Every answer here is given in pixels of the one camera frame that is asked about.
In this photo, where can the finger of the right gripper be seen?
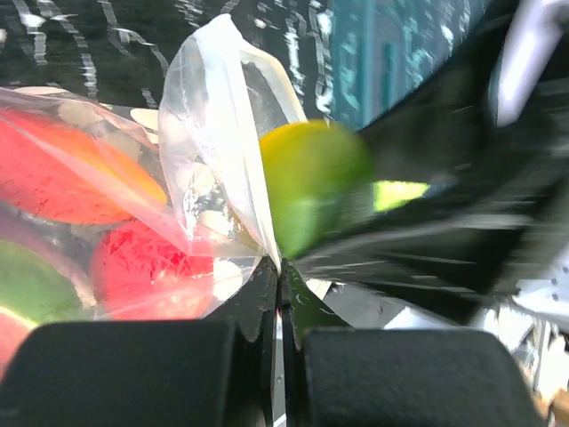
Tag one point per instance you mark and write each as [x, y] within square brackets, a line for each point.
[450, 268]
[442, 150]

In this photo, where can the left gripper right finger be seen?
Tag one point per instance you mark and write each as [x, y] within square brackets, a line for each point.
[301, 310]

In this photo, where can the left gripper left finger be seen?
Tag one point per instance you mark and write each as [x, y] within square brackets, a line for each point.
[248, 352]

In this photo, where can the fake red apple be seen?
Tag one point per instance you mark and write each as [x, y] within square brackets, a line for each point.
[139, 275]

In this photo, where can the fake green orange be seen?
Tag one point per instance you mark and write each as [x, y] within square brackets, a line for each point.
[319, 180]

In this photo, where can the clear zip top bag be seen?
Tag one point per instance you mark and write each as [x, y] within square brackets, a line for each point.
[221, 95]

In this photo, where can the fake red orange mango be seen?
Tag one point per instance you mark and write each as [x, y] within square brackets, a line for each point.
[36, 182]

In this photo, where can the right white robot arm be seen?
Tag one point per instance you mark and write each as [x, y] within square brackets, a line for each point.
[528, 32]

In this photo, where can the fake spotted mushroom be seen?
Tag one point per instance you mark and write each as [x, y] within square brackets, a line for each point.
[203, 198]

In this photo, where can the fake watermelon slice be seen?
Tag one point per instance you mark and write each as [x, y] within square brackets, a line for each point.
[33, 293]

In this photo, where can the blue transparent plastic container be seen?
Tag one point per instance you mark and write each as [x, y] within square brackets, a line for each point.
[382, 50]

